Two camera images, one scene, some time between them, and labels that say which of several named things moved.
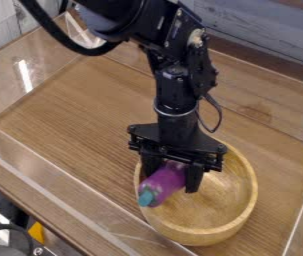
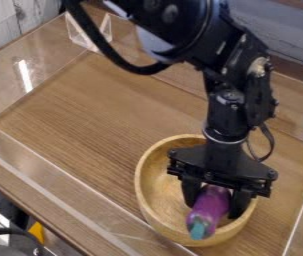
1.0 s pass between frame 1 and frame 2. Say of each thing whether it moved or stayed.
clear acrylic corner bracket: stayed
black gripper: moved
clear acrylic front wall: stayed
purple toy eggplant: moved
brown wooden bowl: stayed
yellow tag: stayed
